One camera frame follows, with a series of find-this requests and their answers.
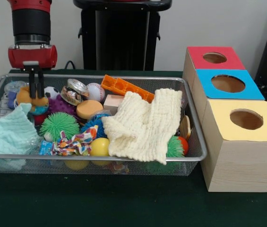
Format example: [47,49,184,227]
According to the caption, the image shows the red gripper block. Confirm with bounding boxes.
[7,44,58,99]

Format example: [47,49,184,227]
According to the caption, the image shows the tan plush toy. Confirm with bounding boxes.
[16,86,50,112]

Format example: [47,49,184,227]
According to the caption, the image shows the clear mesh bin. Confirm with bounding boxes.
[0,73,208,176]

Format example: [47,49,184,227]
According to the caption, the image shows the wooden box with three holes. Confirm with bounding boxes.
[182,46,267,192]

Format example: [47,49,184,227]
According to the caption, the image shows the small soccer ball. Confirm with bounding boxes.
[43,86,60,99]

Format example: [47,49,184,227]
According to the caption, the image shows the small globe ball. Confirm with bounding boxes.
[33,104,50,116]

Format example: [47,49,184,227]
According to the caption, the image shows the purple bumpy ball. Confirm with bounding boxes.
[47,94,77,117]

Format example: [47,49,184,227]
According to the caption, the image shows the green spiky toy with eyes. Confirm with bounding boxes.
[39,112,80,141]

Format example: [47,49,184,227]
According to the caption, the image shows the light blue cloth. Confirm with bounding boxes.
[0,103,39,156]

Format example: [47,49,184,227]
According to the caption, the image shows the colourful patterned cloth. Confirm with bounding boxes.
[52,124,99,157]

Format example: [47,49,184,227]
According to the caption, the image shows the orange plastic block tray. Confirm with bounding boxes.
[101,74,156,104]

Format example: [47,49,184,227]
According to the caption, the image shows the yellow ball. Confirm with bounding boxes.
[90,138,111,157]

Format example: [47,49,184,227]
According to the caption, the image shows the cream knitted cloth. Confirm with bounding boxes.
[102,88,183,166]

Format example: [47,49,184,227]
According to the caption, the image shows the black cable loop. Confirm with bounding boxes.
[64,60,77,70]

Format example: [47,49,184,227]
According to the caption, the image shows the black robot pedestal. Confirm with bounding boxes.
[73,0,173,71]

